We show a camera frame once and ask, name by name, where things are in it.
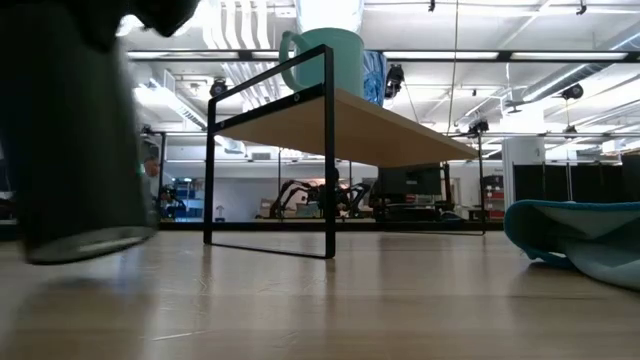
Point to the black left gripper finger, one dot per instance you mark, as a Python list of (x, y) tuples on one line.
[(162, 15)]

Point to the dark grey tall cup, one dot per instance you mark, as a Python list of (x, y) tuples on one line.
[(75, 150)]

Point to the teal ribbed mug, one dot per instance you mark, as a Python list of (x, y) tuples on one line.
[(330, 60)]

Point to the blue faceted translucent cup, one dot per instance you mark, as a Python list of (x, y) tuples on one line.
[(374, 80)]

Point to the black background robot arm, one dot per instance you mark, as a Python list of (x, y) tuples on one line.
[(355, 197), (295, 195)]

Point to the person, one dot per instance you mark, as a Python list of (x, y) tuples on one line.
[(151, 170)]

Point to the dark background monitor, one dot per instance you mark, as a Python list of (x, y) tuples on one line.
[(407, 181)]

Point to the white column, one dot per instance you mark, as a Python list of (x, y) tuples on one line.
[(522, 170)]

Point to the black partition panels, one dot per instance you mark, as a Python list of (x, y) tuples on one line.
[(590, 182)]

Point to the teal cloth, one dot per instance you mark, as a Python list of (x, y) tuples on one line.
[(575, 235)]

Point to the black hanging ceiling camera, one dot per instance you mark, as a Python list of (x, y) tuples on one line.
[(218, 88), (572, 92), (395, 80)]

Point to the wooden shelf black metal frame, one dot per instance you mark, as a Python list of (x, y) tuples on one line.
[(360, 130)]

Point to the black table edge rail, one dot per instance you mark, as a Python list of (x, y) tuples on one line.
[(400, 226)]

